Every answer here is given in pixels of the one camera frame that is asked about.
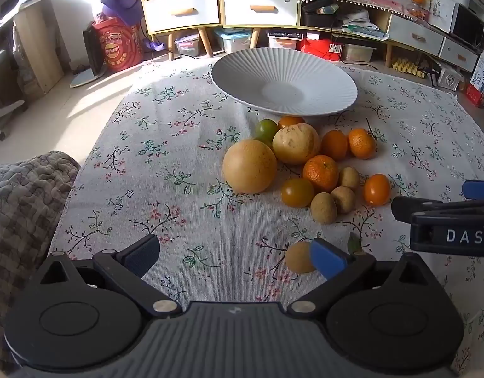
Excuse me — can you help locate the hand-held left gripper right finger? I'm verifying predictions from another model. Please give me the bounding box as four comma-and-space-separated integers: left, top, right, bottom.
286, 237, 440, 318

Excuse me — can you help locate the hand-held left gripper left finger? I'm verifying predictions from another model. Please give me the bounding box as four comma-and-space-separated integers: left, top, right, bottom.
28, 233, 183, 318

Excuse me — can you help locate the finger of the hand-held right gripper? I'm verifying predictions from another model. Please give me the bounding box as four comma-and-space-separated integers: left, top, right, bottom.
462, 180, 484, 200
392, 196, 484, 221

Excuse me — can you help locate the oblong orange tomato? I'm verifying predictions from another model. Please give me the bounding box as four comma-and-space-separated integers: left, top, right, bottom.
363, 174, 391, 207

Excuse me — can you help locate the orange mandarin with stem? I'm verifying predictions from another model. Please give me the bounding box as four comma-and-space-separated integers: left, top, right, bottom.
348, 128, 376, 160

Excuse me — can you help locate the yellow spotted citrus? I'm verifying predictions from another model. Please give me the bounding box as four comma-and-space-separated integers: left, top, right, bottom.
272, 123, 320, 165

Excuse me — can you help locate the large round yellow grapefruit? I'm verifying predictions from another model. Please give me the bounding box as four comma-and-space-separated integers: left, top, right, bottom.
222, 139, 278, 194

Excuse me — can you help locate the green tomato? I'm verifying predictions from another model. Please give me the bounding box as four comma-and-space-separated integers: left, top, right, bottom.
255, 119, 279, 144

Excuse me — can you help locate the white ribbed bowl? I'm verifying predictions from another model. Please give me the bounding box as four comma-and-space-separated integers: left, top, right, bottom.
210, 48, 358, 117

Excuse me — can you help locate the floral tablecloth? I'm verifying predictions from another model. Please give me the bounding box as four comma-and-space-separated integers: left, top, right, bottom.
49, 57, 484, 375

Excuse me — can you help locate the grey quilted blanket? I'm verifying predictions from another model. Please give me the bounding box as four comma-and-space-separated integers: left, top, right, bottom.
0, 150, 82, 375

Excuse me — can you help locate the yellow egg tray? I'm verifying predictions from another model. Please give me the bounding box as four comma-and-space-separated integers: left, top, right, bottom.
391, 57, 426, 77

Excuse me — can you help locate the clear plastic box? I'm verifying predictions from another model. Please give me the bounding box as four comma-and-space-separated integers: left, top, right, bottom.
342, 43, 377, 63

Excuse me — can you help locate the low wooden media cabinet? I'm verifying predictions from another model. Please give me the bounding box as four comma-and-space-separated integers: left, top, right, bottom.
299, 0, 483, 73

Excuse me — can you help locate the black microwave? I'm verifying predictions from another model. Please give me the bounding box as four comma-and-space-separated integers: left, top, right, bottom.
450, 3, 484, 50

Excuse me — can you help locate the red box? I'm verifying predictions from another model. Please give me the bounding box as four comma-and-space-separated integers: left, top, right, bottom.
301, 37, 343, 61

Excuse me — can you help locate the pale round floor board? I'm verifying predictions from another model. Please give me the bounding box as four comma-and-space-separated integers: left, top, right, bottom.
70, 65, 109, 88

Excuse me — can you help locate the pile of papers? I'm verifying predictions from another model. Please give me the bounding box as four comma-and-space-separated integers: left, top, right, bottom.
340, 8, 390, 42

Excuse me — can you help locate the white office chair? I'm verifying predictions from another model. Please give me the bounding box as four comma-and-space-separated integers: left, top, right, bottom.
0, 47, 26, 140

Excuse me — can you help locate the clear bin black lid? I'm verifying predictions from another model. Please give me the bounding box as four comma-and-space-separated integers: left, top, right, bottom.
268, 31, 303, 50

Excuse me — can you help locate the red printed bucket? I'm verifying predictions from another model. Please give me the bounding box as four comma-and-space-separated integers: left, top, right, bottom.
93, 20, 143, 72

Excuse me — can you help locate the black storage box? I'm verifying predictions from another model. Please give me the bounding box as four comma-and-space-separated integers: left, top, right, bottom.
303, 0, 341, 28

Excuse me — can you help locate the black panel heater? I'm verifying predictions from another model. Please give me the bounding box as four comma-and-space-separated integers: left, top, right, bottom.
83, 24, 107, 76

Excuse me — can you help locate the small clear storage bin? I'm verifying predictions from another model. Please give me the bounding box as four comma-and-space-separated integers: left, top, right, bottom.
175, 33, 200, 58

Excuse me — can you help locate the clear bin blue lid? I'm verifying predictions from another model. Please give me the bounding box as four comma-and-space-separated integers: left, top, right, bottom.
215, 29, 252, 54

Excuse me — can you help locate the light wooden desk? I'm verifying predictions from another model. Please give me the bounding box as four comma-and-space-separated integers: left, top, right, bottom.
0, 0, 65, 99

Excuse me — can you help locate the purple hat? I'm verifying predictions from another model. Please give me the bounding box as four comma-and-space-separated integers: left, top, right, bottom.
100, 0, 142, 26

